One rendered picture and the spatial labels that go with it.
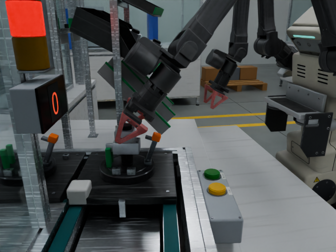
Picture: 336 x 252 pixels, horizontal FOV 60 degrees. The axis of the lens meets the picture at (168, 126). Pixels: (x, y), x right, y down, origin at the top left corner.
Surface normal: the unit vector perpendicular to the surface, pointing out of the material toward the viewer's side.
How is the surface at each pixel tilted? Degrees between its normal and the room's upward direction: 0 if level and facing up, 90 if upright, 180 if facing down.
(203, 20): 68
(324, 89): 98
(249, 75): 90
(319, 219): 0
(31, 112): 90
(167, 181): 0
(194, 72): 90
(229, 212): 0
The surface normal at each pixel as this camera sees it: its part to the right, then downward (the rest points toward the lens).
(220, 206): 0.00, -0.94
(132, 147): -0.01, 0.32
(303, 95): -0.99, 0.06
